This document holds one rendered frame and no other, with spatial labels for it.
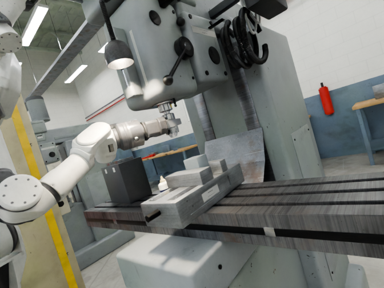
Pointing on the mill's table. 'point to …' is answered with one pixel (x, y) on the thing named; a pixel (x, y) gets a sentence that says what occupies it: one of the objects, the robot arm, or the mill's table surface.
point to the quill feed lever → (187, 49)
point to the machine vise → (193, 197)
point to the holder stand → (126, 180)
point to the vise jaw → (190, 178)
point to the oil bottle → (163, 185)
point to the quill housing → (153, 52)
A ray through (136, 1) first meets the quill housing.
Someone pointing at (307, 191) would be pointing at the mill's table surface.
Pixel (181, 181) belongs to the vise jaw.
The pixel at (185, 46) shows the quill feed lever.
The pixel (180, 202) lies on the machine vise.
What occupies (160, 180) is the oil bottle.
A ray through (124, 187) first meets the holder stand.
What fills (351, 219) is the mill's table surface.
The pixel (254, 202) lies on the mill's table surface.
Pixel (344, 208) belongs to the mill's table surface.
